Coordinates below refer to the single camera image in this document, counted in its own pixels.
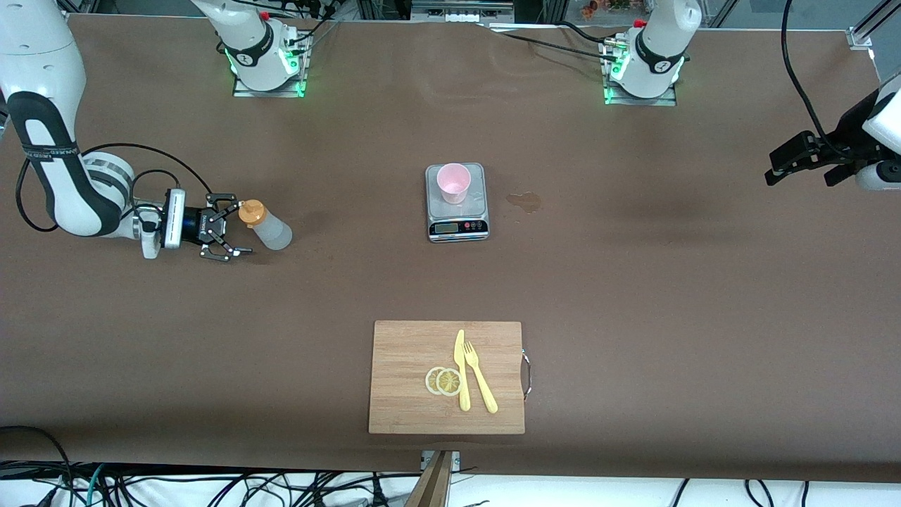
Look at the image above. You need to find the clear squeeze bottle orange cap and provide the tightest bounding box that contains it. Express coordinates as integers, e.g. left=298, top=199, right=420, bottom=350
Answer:
left=238, top=199, right=294, bottom=251

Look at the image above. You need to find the pink plastic cup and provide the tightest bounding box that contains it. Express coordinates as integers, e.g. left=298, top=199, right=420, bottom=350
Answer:
left=436, top=163, right=472, bottom=206

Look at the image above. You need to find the brown table cover sheet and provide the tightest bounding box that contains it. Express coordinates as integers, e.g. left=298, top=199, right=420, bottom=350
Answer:
left=0, top=13, right=901, bottom=483

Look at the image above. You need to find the wooden cutting board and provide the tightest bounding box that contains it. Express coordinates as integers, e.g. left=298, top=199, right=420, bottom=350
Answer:
left=368, top=320, right=526, bottom=435

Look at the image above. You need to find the silver digital kitchen scale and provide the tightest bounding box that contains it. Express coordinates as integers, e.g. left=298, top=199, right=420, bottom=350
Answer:
left=424, top=163, right=490, bottom=244

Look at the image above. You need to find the yellow plastic knife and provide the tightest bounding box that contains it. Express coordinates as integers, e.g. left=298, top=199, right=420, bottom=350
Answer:
left=453, top=329, right=472, bottom=412

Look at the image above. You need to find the yellow plastic fork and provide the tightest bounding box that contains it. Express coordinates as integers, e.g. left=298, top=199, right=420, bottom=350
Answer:
left=463, top=340, right=499, bottom=415

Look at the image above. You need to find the white power strip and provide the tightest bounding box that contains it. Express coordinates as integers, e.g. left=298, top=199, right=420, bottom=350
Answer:
left=412, top=0, right=515, bottom=22

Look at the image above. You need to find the aluminium frame profile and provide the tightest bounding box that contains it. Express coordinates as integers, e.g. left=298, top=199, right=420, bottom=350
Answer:
left=848, top=0, right=901, bottom=50

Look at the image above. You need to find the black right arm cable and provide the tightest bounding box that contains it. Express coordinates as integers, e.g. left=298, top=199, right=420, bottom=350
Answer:
left=14, top=143, right=212, bottom=233

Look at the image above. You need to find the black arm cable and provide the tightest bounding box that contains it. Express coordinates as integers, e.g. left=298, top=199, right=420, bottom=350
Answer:
left=780, top=0, right=849, bottom=156
left=14, top=143, right=212, bottom=233

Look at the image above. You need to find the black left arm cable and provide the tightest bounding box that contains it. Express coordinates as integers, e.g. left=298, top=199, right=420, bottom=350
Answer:
left=780, top=0, right=849, bottom=156

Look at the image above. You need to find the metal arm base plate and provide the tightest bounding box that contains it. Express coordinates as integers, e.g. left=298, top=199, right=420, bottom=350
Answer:
left=232, top=32, right=309, bottom=99
left=603, top=39, right=678, bottom=107

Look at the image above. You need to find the black floor cable loop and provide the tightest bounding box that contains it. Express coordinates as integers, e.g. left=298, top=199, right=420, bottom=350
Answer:
left=0, top=425, right=75, bottom=507

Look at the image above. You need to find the teal floor cable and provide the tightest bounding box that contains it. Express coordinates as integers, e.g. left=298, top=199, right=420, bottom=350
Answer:
left=83, top=463, right=106, bottom=507

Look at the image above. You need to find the black cable on table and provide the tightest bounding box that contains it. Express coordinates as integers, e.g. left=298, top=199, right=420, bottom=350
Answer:
left=481, top=21, right=620, bottom=65

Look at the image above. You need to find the wooden post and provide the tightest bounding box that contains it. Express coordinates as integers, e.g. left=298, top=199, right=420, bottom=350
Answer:
left=405, top=451, right=453, bottom=507

